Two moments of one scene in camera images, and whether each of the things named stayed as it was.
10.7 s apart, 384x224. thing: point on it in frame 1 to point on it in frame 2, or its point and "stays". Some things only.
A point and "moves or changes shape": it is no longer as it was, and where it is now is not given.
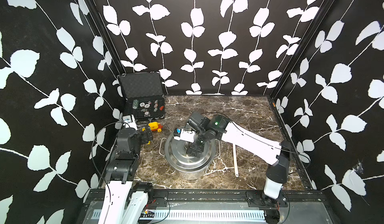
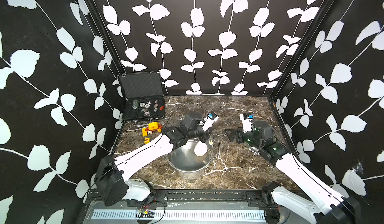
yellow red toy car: (155, 126) stays
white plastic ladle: (235, 159) moves or changes shape
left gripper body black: (142, 138) to (199, 133)
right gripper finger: (191, 149) to (233, 134)
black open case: (144, 94) stays
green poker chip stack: (135, 104) stays
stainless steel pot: (185, 166) stays
